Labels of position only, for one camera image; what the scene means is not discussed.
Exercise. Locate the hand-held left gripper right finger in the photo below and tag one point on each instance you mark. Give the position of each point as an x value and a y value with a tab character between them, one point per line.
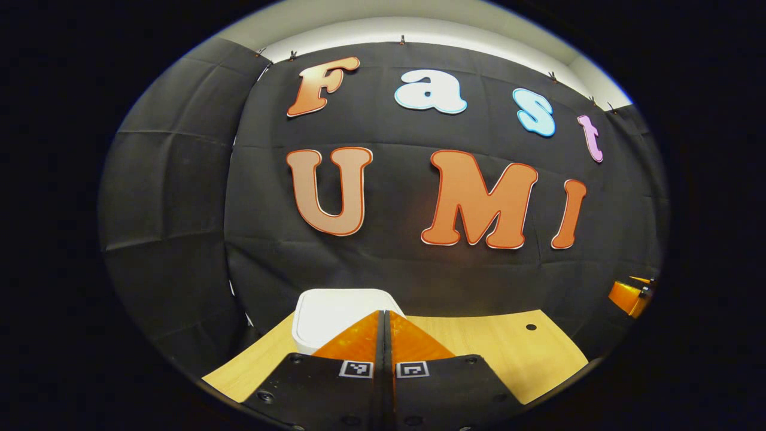
396	401

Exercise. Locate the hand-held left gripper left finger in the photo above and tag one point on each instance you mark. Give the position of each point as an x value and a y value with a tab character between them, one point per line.
378	401

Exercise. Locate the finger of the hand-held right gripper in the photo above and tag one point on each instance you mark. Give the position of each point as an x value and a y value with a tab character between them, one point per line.
640	279
625	296

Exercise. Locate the white desktop garbage bin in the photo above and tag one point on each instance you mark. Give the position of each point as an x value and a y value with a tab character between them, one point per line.
335	311

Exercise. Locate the wooden desktop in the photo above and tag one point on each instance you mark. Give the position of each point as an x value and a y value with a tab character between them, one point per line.
508	353

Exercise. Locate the black backdrop cloth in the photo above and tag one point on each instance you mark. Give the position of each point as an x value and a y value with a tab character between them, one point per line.
389	269

